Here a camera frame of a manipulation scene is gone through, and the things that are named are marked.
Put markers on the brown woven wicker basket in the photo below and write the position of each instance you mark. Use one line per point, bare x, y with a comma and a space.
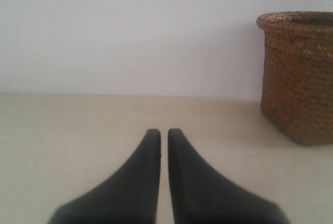
297, 74

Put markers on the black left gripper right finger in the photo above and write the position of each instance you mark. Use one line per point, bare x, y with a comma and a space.
199, 194

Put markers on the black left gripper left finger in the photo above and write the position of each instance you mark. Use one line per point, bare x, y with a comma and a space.
130, 195

